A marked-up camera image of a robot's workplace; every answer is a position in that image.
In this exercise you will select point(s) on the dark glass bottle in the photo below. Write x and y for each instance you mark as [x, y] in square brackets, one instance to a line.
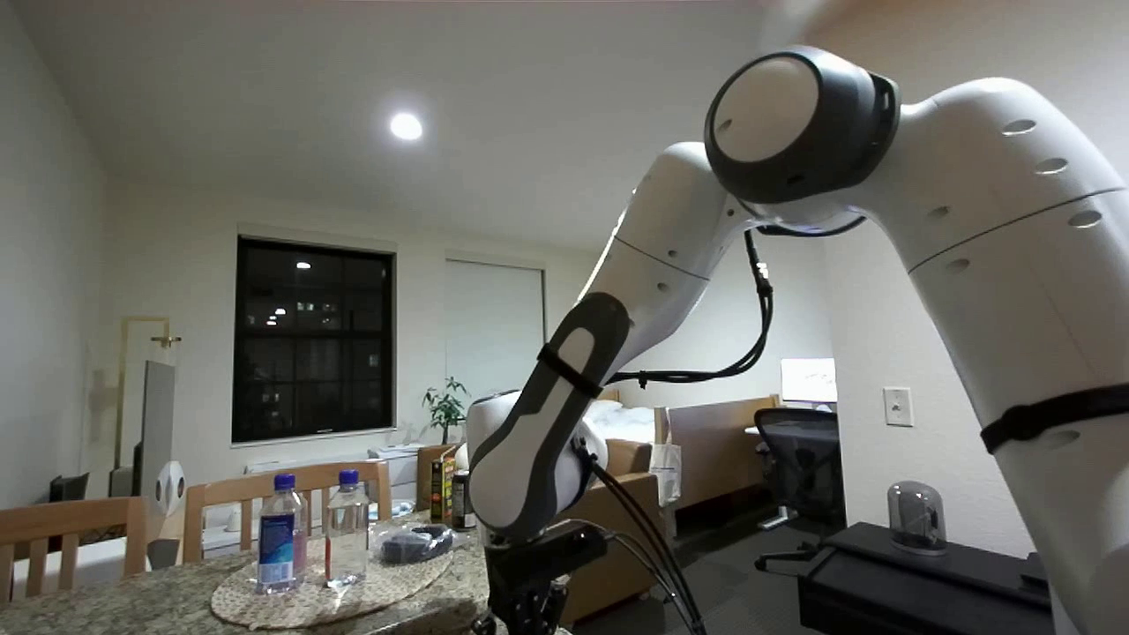
[444, 489]

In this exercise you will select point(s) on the wooden desk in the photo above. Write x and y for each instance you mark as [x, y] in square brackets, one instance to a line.
[709, 446]

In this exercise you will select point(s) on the white window blind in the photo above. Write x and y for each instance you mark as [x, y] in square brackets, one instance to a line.
[494, 323]

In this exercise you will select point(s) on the green potted plant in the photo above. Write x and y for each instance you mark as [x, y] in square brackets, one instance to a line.
[446, 408]

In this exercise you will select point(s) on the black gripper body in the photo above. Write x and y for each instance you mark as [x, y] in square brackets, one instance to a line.
[535, 582]

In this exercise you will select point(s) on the small dark shiny container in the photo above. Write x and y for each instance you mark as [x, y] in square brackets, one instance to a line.
[414, 545]

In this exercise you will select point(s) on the wooden chair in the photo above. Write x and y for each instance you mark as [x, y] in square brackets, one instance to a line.
[73, 515]
[236, 485]

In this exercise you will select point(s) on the water bottle blue label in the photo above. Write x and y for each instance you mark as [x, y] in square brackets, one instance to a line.
[281, 540]

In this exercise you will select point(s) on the bed with white bedding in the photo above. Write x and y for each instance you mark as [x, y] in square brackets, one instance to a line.
[637, 424]

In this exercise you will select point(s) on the small white device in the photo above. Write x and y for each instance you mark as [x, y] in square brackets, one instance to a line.
[170, 485]

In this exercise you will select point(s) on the round ceiling light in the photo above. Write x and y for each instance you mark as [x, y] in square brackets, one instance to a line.
[408, 124]

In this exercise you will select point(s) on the clear water bottle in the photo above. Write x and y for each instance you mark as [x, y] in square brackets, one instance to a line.
[346, 532]

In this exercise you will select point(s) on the round glass plate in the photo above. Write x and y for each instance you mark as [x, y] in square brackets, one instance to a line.
[285, 600]

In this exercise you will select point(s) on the white light switch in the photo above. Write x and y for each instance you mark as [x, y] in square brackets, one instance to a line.
[899, 408]

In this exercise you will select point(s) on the black equipment case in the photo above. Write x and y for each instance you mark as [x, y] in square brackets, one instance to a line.
[918, 582]

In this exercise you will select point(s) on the white laptop screen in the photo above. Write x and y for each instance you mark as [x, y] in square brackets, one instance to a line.
[808, 378]

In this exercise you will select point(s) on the black office chair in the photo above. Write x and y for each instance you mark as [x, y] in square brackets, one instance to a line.
[799, 462]

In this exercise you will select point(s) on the grey cylindrical device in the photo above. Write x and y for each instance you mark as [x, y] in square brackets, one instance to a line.
[918, 513]

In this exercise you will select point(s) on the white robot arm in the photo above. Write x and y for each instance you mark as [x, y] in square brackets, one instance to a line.
[1001, 232]

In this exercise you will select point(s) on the tan armchair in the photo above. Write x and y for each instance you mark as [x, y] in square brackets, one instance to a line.
[628, 531]

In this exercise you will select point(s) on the dark window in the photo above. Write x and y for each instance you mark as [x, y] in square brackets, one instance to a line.
[312, 341]

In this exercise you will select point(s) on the tall grey panel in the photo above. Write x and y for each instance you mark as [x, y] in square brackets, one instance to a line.
[158, 417]

